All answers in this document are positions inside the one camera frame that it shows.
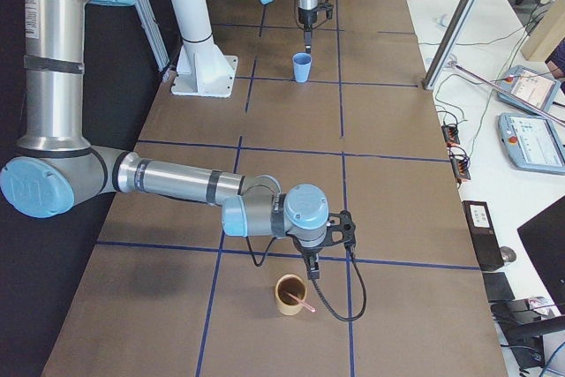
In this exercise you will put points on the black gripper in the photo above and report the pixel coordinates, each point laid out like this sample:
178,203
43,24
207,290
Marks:
306,16
310,250

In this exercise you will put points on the blue ribbed plastic cup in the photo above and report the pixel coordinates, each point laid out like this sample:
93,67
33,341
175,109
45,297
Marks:
302,63

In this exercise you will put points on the bamboo brown cup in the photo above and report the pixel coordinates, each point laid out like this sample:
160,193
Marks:
289,289

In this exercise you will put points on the black box with label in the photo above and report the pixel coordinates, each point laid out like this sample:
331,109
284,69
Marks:
482,233

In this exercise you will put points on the black monitor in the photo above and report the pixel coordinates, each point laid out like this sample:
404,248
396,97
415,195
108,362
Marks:
543,240

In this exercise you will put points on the teach pendant far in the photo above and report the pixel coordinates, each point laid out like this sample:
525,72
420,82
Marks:
538,89

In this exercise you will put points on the teach pendant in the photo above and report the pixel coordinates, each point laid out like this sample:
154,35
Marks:
538,89
532,143

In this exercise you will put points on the teach pendant near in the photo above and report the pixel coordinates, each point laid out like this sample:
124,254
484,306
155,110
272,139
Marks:
532,143

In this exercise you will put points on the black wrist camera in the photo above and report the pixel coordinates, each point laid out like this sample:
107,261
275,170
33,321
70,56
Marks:
328,8
341,230

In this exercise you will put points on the white pedestal column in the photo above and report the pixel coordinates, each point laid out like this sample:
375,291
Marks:
202,69

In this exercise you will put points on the aluminium frame post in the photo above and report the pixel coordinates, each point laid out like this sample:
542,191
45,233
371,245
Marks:
448,42

